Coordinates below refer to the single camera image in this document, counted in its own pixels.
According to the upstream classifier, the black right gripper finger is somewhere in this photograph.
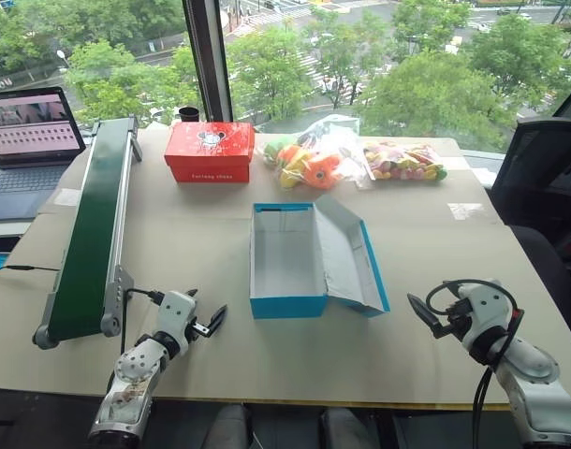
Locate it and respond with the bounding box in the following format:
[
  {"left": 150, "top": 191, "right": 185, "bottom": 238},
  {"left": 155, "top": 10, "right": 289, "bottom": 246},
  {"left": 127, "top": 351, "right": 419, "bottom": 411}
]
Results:
[{"left": 406, "top": 293, "right": 446, "bottom": 340}]

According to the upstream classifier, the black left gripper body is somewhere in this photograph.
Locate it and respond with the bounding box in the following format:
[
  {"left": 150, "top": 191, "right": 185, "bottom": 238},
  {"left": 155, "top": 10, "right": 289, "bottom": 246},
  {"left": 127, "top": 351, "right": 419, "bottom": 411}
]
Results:
[{"left": 186, "top": 318, "right": 212, "bottom": 340}]

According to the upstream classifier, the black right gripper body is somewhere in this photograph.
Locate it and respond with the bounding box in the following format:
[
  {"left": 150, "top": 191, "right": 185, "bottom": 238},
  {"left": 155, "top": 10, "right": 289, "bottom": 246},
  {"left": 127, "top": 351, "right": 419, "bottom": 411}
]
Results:
[{"left": 438, "top": 300, "right": 473, "bottom": 340}]

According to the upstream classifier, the blue shoe box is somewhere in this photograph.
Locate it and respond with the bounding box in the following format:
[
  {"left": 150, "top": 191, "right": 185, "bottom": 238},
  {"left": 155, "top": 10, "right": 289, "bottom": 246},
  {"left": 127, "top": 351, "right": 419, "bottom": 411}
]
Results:
[{"left": 248, "top": 194, "right": 391, "bottom": 321}]

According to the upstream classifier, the green conveyor belt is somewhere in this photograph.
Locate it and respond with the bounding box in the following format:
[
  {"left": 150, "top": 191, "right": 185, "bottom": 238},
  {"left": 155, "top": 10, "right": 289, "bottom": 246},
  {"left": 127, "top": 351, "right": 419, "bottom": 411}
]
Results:
[{"left": 32, "top": 115, "right": 144, "bottom": 351}]

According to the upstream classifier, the red shoe box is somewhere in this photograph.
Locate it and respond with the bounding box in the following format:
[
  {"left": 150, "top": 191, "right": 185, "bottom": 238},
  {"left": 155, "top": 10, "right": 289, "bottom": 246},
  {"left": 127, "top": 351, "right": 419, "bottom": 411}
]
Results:
[{"left": 163, "top": 122, "right": 256, "bottom": 185}]

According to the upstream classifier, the clear tape patch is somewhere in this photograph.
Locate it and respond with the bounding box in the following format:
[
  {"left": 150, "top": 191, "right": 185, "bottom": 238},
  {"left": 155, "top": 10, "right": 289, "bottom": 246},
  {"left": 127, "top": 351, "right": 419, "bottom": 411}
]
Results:
[
  {"left": 54, "top": 188, "right": 82, "bottom": 208},
  {"left": 446, "top": 201, "right": 484, "bottom": 222}
]

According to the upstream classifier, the clear bag of colourful candies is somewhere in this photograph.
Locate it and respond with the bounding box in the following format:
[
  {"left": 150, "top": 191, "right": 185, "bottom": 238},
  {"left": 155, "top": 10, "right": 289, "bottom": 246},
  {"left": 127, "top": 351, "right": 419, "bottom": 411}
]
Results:
[{"left": 361, "top": 141, "right": 449, "bottom": 189}]

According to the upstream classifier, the black office chair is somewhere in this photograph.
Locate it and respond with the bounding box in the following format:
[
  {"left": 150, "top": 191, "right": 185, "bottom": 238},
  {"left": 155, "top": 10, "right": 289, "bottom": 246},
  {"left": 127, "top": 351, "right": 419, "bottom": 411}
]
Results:
[{"left": 488, "top": 83, "right": 571, "bottom": 340}]

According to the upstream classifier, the clear bag of plush toys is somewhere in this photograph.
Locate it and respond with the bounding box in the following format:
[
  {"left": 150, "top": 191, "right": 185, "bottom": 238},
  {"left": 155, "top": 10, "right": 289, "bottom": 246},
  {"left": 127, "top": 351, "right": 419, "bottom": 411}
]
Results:
[{"left": 258, "top": 113, "right": 376, "bottom": 191}]

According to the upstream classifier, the grey laptop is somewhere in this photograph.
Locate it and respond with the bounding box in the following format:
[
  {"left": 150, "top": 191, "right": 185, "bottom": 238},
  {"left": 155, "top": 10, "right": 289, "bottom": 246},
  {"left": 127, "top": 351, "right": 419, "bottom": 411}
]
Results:
[{"left": 0, "top": 86, "right": 87, "bottom": 222}]

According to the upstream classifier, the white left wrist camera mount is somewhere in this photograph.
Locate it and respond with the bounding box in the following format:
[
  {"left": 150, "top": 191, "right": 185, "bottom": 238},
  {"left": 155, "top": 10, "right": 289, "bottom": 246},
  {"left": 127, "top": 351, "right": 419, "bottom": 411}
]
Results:
[{"left": 152, "top": 290, "right": 198, "bottom": 348}]

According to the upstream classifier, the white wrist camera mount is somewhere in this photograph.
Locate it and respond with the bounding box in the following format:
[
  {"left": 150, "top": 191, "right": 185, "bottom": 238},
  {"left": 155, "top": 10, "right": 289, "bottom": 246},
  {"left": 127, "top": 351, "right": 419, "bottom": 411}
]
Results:
[
  {"left": 152, "top": 290, "right": 198, "bottom": 348},
  {"left": 455, "top": 280, "right": 520, "bottom": 350}
]

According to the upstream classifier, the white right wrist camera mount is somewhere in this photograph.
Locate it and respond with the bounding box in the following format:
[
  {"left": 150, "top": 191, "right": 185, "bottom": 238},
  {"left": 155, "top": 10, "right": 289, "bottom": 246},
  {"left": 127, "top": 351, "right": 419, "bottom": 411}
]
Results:
[{"left": 455, "top": 280, "right": 520, "bottom": 350}]

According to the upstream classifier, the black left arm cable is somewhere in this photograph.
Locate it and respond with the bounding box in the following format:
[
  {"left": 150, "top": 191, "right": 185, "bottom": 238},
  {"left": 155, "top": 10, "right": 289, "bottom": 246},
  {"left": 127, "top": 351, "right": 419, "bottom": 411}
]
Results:
[{"left": 120, "top": 288, "right": 166, "bottom": 359}]

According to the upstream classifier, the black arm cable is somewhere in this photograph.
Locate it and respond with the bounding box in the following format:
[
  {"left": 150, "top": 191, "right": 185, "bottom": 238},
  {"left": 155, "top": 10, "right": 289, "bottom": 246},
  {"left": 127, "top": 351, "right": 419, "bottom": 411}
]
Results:
[
  {"left": 120, "top": 288, "right": 166, "bottom": 359},
  {"left": 424, "top": 278, "right": 526, "bottom": 427}
]

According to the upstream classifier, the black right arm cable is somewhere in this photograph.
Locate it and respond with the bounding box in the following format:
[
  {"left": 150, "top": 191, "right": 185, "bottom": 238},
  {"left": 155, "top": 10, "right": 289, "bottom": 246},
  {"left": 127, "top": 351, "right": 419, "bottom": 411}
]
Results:
[{"left": 424, "top": 278, "right": 526, "bottom": 427}]

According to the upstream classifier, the dark window frame post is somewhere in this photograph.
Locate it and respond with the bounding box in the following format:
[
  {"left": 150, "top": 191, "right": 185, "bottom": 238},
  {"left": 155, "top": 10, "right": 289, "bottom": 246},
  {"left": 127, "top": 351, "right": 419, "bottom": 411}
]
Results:
[{"left": 181, "top": 0, "right": 235, "bottom": 123}]

